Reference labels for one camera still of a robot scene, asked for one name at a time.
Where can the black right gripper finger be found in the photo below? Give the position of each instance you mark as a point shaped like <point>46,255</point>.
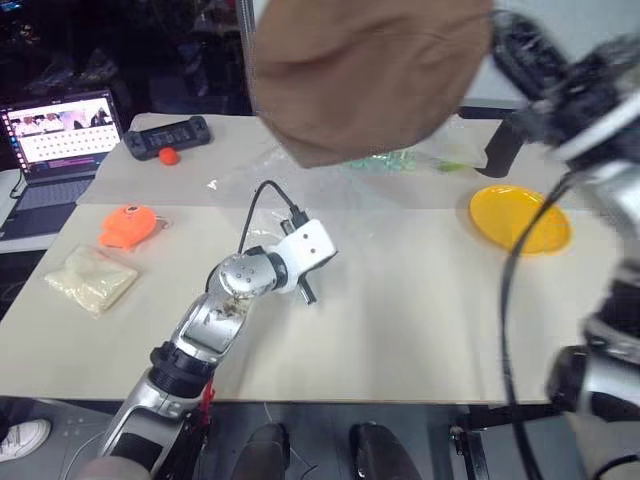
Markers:
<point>530,37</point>
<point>520,75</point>

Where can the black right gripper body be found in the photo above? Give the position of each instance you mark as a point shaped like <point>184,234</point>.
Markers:
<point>585,85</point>

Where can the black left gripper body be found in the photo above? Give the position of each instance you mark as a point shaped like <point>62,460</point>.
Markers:
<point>307,292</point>

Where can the brown cloth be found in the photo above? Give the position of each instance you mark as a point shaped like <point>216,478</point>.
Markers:
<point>360,75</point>

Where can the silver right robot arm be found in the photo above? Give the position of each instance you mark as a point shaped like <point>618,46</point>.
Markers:
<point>620,210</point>

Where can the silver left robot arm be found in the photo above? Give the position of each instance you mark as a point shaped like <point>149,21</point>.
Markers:
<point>220,325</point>

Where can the clear plastic bag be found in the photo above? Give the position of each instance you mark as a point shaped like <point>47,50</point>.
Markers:
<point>320,185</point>

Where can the small green item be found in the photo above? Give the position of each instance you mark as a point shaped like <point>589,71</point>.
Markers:
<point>449,166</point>

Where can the yellow plate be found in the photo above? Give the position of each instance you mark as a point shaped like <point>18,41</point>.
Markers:
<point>520,220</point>

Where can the green bead pack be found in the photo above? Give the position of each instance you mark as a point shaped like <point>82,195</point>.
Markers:
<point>390,161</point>

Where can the orange plush toy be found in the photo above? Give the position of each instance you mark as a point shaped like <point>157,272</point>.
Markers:
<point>127,225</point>

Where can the small orange ball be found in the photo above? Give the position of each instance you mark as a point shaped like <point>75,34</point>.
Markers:
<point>169,156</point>

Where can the black handheld controller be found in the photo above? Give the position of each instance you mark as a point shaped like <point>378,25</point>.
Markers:
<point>167,136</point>

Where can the beige grain packet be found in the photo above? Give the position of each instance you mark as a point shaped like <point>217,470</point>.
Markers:
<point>92,280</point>

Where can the metal pole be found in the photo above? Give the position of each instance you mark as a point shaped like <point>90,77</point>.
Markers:
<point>244,50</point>

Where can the open laptop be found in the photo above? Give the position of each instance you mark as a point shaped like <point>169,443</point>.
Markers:
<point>55,165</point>

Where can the white sneaker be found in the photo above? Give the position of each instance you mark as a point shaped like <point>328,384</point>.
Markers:
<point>25,437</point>

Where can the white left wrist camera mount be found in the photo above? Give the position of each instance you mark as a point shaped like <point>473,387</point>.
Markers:
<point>310,245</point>

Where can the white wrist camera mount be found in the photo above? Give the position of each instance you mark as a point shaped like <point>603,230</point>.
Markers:
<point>607,127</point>
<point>310,245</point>

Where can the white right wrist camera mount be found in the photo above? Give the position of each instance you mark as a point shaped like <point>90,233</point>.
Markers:
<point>607,127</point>

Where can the black angled bracket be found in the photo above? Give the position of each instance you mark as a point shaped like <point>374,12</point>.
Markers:
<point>502,150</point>

